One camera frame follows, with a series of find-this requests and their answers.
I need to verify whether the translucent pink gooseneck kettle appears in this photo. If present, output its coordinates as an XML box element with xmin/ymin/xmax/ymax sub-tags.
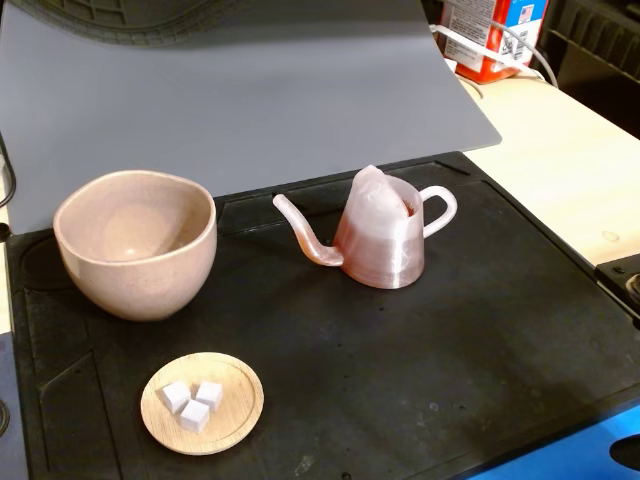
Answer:
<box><xmin>272</xmin><ymin>164</ymin><xmax>459</xmax><ymax>291</ymax></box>

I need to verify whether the beige speckled ceramic cup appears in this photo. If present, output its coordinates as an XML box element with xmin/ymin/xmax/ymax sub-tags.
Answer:
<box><xmin>52</xmin><ymin>169</ymin><xmax>218</xmax><ymax>322</ymax></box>

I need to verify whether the black rubber work mat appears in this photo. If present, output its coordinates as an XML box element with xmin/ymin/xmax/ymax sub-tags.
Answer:
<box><xmin>4</xmin><ymin>151</ymin><xmax>640</xmax><ymax>480</ymax></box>

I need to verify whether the grey flexible sheet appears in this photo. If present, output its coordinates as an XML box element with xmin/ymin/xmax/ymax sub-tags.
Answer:
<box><xmin>0</xmin><ymin>0</ymin><xmax>503</xmax><ymax>235</ymax></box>

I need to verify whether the white sugar cube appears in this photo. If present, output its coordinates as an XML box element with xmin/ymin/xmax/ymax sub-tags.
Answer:
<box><xmin>194</xmin><ymin>380</ymin><xmax>224</xmax><ymax>413</ymax></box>
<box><xmin>160</xmin><ymin>380</ymin><xmax>192</xmax><ymax>416</ymax></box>
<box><xmin>178</xmin><ymin>399</ymin><xmax>211</xmax><ymax>434</ymax></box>

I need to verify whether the round wooden plate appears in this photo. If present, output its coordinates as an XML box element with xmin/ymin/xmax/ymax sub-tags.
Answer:
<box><xmin>140</xmin><ymin>351</ymin><xmax>265</xmax><ymax>456</ymax></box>

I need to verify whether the red white cardboard box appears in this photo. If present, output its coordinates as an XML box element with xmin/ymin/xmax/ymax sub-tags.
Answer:
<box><xmin>439</xmin><ymin>0</ymin><xmax>550</xmax><ymax>85</ymax></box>

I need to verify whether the blue board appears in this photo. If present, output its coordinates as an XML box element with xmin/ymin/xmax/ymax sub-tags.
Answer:
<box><xmin>469</xmin><ymin>399</ymin><xmax>640</xmax><ymax>480</ymax></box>

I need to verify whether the black slotted crate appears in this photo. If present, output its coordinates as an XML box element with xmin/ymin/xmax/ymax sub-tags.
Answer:
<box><xmin>529</xmin><ymin>0</ymin><xmax>640</xmax><ymax>101</ymax></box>

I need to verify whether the white flat cable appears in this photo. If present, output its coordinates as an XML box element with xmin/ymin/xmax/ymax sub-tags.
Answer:
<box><xmin>429</xmin><ymin>23</ymin><xmax>534</xmax><ymax>69</ymax></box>

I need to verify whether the light braided cable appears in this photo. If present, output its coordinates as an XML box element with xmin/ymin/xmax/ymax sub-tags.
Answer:
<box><xmin>492</xmin><ymin>19</ymin><xmax>560</xmax><ymax>90</ymax></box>

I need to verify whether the thin black cable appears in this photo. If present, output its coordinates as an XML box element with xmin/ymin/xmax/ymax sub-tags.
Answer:
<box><xmin>0</xmin><ymin>132</ymin><xmax>17</xmax><ymax>209</ymax></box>

